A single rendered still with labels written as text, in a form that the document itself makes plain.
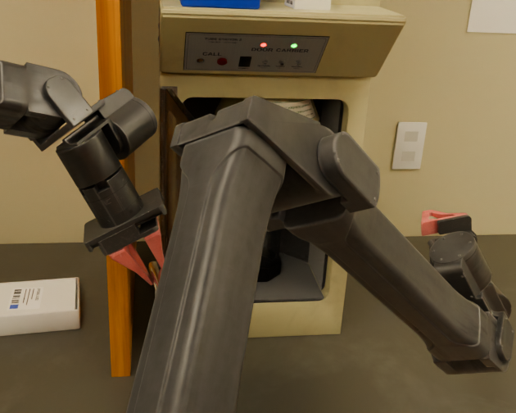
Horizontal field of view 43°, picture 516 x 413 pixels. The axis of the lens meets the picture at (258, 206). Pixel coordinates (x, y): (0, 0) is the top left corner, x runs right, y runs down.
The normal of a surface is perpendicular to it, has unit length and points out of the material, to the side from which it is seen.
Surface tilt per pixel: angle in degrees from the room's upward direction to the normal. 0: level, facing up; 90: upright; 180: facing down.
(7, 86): 58
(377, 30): 135
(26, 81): 53
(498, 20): 90
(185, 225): 49
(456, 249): 34
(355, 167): 63
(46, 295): 0
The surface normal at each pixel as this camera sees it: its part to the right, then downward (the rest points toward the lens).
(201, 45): 0.07, 0.93
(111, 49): 0.15, 0.39
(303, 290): 0.05, -0.92
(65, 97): 0.66, -0.29
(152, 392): -0.60, -0.48
